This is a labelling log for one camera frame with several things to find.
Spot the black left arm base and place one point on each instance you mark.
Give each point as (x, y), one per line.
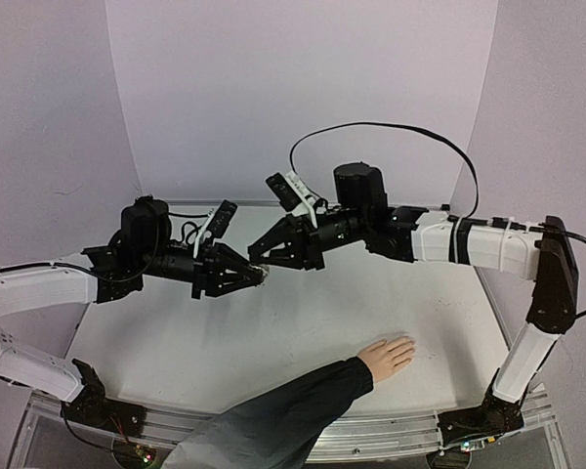
(91, 407)

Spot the mannequin hand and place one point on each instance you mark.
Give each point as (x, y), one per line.
(386, 358)

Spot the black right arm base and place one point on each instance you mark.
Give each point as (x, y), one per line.
(494, 417)

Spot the dark sleeved forearm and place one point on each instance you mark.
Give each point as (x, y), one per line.
(279, 428)

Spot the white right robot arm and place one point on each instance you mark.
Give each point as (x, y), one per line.
(537, 255)

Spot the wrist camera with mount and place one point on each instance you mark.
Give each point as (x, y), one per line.
(216, 225)
(295, 197)

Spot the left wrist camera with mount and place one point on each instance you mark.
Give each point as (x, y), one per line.
(216, 225)

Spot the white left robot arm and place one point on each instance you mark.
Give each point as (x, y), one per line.
(33, 287)

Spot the aluminium table frame rail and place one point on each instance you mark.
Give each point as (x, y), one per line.
(98, 433)

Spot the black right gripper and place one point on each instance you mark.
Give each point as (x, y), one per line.
(306, 239)

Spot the glitter nail polish bottle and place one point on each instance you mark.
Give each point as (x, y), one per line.
(264, 271)

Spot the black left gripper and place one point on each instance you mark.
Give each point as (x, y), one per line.
(211, 267)

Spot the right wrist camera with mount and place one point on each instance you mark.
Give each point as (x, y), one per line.
(295, 197)

